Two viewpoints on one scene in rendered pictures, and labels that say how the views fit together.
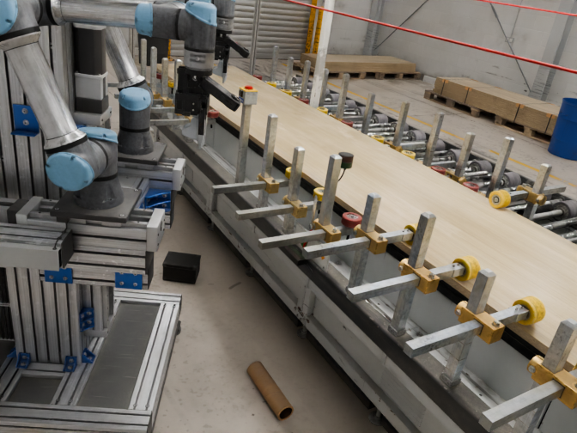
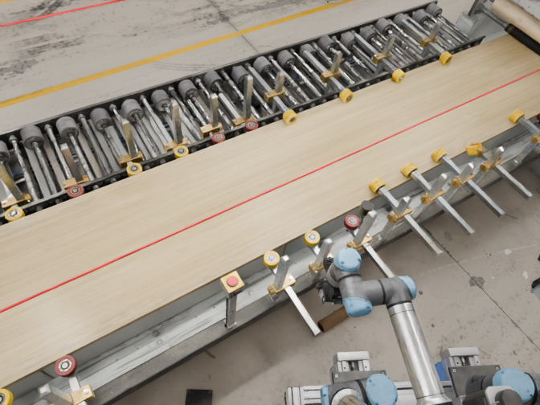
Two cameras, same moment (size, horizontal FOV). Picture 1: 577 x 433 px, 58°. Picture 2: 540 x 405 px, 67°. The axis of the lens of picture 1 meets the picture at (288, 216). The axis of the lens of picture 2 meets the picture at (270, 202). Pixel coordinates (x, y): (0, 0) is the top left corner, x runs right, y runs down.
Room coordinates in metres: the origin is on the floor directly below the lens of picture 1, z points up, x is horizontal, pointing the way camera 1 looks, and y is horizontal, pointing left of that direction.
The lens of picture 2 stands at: (2.47, 0.92, 2.74)
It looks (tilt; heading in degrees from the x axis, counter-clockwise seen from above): 56 degrees down; 264
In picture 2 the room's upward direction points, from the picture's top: 10 degrees clockwise
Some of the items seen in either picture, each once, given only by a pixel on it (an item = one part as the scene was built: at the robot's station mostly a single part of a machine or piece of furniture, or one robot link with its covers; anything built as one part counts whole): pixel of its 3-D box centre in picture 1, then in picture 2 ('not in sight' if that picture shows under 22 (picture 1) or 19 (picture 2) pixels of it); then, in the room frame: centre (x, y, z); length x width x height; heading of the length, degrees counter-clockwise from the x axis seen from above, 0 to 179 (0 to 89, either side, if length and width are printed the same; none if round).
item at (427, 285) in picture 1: (417, 275); (431, 196); (1.44, -0.44, 0.95); 0.13 x 0.06 x 0.05; 34
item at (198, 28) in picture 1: (199, 26); not in sight; (1.32, 0.28, 1.62); 0.09 x 0.08 x 0.11; 89
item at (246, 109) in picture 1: (242, 146); (231, 307); (2.50, 0.28, 0.93); 0.05 x 0.04 x 0.45; 34
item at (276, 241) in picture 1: (309, 236); (371, 254); (1.79, -0.09, 0.84); 0.43 x 0.03 x 0.04; 124
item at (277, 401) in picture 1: (269, 389); (338, 316); (1.78, -0.03, 0.04); 0.30 x 0.08 x 0.08; 34
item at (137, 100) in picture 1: (135, 107); (375, 394); (1.96, 0.65, 1.21); 0.13 x 0.12 x 0.14; 13
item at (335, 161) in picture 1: (325, 211); (359, 237); (1.87, -0.15, 0.92); 0.03 x 0.03 x 0.48; 34
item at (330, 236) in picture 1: (326, 231); (358, 242); (1.85, -0.16, 0.85); 0.13 x 0.06 x 0.05; 34
